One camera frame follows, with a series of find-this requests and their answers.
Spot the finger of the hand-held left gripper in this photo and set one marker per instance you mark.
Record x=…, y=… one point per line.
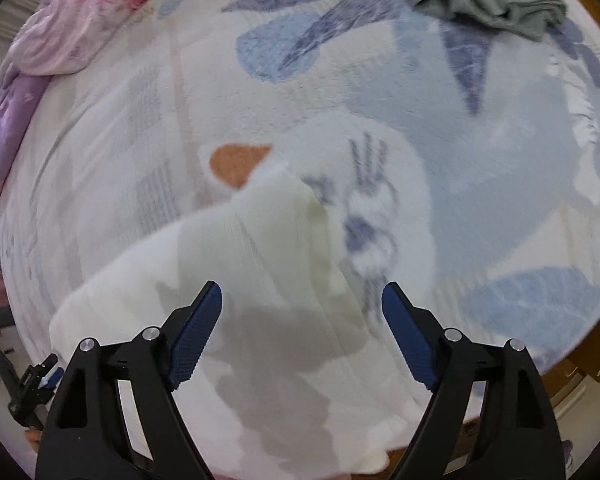
x=55, y=375

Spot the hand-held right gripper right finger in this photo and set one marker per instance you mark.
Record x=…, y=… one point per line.
x=409, y=335

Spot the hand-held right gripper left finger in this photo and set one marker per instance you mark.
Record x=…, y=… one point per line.
x=195, y=335

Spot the cream button-up shirt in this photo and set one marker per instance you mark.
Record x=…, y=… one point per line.
x=270, y=260

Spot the wooden nightstand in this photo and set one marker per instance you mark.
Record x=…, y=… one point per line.
x=575, y=385

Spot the printed bed sheet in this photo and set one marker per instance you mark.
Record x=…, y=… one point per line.
x=480, y=160

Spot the purple floral quilt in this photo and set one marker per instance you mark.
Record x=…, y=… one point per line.
x=55, y=35

